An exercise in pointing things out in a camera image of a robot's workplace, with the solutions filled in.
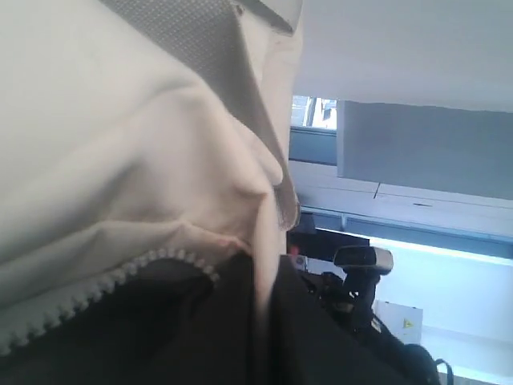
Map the white canvas backpack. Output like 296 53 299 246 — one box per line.
1 1 402 384

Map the white box warning label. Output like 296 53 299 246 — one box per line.
374 301 423 344

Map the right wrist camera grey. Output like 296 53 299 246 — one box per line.
333 245 394 276

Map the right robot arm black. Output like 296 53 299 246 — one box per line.
317 270 447 384

